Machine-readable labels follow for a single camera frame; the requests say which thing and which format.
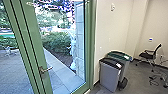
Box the green framed glass wall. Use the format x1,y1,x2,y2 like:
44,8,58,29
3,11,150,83
0,0,98,94

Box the black stool chair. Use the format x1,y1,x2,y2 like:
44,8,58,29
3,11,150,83
134,43,163,73

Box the grey trash bin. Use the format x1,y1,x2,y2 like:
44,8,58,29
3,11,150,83
98,57,125,93

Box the small blue wall sign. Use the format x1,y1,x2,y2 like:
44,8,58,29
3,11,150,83
148,37,154,43

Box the white wall switch plate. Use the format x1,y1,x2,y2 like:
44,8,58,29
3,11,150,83
110,3,116,12

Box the black floor cable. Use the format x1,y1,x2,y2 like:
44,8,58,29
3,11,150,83
148,69,168,88

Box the green framed glass door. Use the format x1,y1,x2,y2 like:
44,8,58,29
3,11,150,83
9,0,91,94

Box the green hedge shrubs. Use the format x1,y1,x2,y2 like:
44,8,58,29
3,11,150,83
41,31,73,55

